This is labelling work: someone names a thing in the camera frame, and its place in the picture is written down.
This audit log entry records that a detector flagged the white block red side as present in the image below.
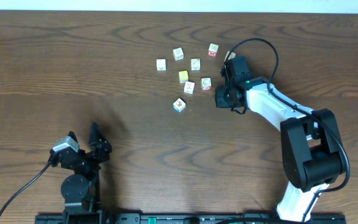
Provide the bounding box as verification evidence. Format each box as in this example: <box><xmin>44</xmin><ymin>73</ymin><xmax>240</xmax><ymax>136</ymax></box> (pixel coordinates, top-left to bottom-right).
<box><xmin>201</xmin><ymin>78</ymin><xmax>211</xmax><ymax>90</ymax></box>

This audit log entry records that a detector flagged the apple block blue side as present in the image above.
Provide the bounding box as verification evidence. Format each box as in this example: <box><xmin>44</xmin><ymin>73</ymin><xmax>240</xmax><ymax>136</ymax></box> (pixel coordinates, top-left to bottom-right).
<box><xmin>173</xmin><ymin>98</ymin><xmax>186</xmax><ymax>113</ymax></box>

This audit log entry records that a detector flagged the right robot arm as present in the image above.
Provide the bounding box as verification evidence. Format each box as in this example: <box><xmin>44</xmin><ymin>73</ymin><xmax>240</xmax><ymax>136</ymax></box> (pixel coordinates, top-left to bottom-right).
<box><xmin>215</xmin><ymin>78</ymin><xmax>350</xmax><ymax>222</ymax></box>

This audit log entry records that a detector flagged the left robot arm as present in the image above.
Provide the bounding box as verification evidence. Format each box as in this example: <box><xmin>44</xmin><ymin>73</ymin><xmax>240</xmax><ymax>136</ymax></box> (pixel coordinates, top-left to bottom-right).
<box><xmin>48</xmin><ymin>123</ymin><xmax>114</xmax><ymax>223</ymax></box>

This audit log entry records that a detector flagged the yellow sided block far right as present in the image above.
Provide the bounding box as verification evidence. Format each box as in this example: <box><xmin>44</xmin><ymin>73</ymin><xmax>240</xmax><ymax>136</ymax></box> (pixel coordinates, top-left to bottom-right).
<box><xmin>224</xmin><ymin>51</ymin><xmax>236</xmax><ymax>61</ymax></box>

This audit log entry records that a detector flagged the white block below yellow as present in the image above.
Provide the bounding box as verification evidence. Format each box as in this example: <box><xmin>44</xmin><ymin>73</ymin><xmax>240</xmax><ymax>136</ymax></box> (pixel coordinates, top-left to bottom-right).
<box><xmin>183</xmin><ymin>81</ymin><xmax>195</xmax><ymax>94</ymax></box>

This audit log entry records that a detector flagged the white block centre top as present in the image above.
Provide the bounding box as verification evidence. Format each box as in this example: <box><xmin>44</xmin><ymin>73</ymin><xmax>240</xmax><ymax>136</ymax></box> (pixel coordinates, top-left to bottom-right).
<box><xmin>191</xmin><ymin>58</ymin><xmax>201</xmax><ymax>70</ymax></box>

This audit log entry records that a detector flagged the red M letter block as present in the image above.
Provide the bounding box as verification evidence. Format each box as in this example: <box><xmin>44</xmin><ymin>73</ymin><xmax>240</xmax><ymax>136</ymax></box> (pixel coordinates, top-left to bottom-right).
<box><xmin>208</xmin><ymin>43</ymin><xmax>219</xmax><ymax>57</ymax></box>

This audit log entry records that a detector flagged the white block upper left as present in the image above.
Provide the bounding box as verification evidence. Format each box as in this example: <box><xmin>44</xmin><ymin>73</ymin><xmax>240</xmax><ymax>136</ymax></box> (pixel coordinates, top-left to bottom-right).
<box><xmin>173</xmin><ymin>47</ymin><xmax>184</xmax><ymax>61</ymax></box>

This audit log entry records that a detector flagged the leftmost white letter block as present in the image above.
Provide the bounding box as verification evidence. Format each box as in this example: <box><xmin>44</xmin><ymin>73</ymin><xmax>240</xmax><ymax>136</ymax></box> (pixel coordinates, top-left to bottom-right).
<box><xmin>156</xmin><ymin>58</ymin><xmax>167</xmax><ymax>71</ymax></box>

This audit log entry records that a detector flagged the left black cable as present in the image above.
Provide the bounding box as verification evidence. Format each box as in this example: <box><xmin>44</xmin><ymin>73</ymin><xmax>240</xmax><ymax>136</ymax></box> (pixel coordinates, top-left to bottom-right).
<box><xmin>0</xmin><ymin>161</ymin><xmax>53</xmax><ymax>224</ymax></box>

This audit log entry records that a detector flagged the black cable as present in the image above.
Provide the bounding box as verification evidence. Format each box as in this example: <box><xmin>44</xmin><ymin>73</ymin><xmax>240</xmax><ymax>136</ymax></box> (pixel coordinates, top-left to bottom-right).
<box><xmin>0</xmin><ymin>161</ymin><xmax>53</xmax><ymax>224</ymax></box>
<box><xmin>224</xmin><ymin>37</ymin><xmax>351</xmax><ymax>222</ymax></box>

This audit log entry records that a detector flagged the right black cable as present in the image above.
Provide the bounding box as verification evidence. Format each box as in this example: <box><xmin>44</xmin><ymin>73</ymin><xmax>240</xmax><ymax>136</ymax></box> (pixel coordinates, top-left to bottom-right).
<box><xmin>224</xmin><ymin>37</ymin><xmax>351</xmax><ymax>222</ymax></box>

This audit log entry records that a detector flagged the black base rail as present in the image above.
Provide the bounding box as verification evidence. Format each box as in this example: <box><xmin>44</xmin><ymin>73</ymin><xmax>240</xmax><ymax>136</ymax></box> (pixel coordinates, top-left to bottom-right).
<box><xmin>34</xmin><ymin>212</ymin><xmax>347</xmax><ymax>224</ymax></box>

